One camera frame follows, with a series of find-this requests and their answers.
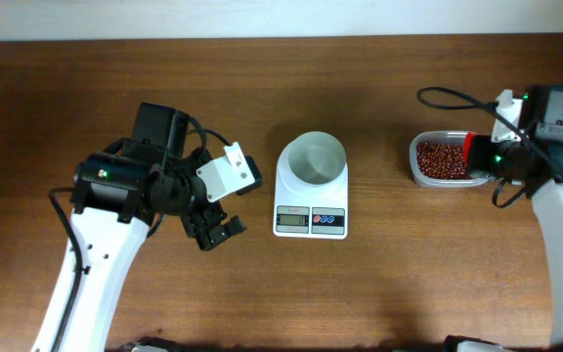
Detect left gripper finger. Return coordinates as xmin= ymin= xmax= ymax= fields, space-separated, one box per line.
xmin=196 ymin=227 xmax=228 ymax=251
xmin=221 ymin=216 xmax=247 ymax=238

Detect orange measuring scoop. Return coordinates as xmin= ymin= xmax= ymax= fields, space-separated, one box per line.
xmin=462 ymin=132 xmax=476 ymax=166

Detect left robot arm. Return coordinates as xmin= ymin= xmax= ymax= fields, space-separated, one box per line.
xmin=32 ymin=103 xmax=262 ymax=351

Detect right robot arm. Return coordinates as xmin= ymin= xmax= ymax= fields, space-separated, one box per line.
xmin=464 ymin=85 xmax=563 ymax=351

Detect white digital kitchen scale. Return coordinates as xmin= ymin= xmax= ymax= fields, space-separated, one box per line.
xmin=273 ymin=152 xmax=350 ymax=240

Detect clear plastic container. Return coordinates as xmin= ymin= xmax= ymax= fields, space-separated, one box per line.
xmin=410 ymin=131 xmax=487 ymax=188

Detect red beans in container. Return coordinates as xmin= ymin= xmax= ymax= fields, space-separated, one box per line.
xmin=415 ymin=142 xmax=468 ymax=180

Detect white round bowl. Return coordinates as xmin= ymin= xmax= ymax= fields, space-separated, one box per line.
xmin=287 ymin=131 xmax=346 ymax=185

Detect right black cable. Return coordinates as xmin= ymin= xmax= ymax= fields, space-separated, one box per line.
xmin=415 ymin=86 xmax=563 ymax=231

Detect black cable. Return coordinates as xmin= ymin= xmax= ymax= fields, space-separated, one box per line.
xmin=47 ymin=116 xmax=232 ymax=352
xmin=415 ymin=86 xmax=563 ymax=231

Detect left black cable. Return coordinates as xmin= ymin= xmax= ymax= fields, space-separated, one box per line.
xmin=47 ymin=116 xmax=232 ymax=352

